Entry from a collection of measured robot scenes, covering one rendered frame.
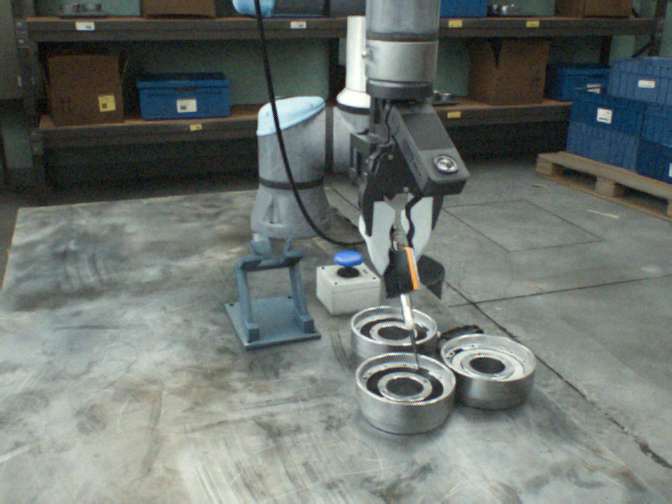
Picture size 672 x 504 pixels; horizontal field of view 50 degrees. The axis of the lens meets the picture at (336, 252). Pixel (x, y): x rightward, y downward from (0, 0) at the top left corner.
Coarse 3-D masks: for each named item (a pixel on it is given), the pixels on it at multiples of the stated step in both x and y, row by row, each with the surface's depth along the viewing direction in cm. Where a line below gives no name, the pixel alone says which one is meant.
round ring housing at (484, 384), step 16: (464, 336) 85; (480, 336) 85; (496, 336) 85; (448, 352) 83; (512, 352) 84; (528, 352) 81; (464, 368) 80; (480, 368) 83; (496, 368) 83; (512, 368) 80; (528, 368) 80; (464, 384) 77; (480, 384) 76; (496, 384) 76; (512, 384) 76; (528, 384) 78; (464, 400) 78; (480, 400) 77; (496, 400) 76; (512, 400) 78
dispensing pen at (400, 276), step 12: (396, 228) 82; (396, 240) 82; (396, 252) 79; (396, 264) 79; (408, 264) 79; (384, 276) 82; (396, 276) 79; (408, 276) 79; (396, 288) 79; (408, 288) 79; (408, 300) 80; (408, 312) 80; (408, 324) 80
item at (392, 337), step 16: (352, 320) 88; (368, 320) 91; (416, 320) 91; (432, 320) 88; (352, 336) 86; (384, 336) 90; (400, 336) 90; (416, 336) 87; (432, 336) 85; (368, 352) 84; (384, 352) 83; (400, 352) 83; (432, 352) 86
